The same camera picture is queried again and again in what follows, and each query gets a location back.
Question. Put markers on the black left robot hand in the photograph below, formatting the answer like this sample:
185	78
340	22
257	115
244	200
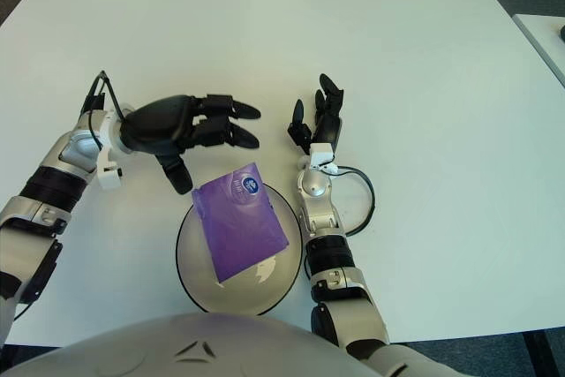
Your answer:
159	125

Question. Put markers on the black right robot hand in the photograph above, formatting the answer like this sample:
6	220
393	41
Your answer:
329	130

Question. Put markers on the purple tissue paper pack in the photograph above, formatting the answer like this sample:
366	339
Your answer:
240	227

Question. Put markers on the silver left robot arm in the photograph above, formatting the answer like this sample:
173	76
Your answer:
48	183

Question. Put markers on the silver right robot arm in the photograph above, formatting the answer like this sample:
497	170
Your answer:
326	227

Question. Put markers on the white plate with black rim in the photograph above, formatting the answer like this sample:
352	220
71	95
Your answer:
194	271

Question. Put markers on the grey robot torso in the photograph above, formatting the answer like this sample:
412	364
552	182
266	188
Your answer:
220	346

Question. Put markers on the neighbouring white table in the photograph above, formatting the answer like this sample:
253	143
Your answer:
545	41

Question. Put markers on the black table leg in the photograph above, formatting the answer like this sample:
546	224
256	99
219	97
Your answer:
538	355

